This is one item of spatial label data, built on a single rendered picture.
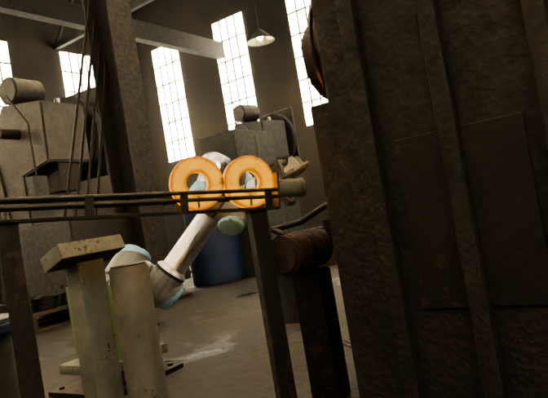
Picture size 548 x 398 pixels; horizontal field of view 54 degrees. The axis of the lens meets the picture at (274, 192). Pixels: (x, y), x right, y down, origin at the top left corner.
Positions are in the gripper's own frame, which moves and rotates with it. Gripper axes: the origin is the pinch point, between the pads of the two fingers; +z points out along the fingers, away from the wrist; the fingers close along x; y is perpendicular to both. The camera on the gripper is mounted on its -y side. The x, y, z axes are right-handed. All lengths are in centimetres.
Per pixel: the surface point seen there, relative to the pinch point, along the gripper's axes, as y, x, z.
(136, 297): -21, -55, -42
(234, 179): -2.9, -40.7, -0.9
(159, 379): -46, -52, -49
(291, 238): -24.3, -29.4, 1.3
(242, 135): 137, 279, -208
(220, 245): 41, 239, -258
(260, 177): -4.6, -34.0, 3.3
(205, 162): 4.0, -46.9, -3.1
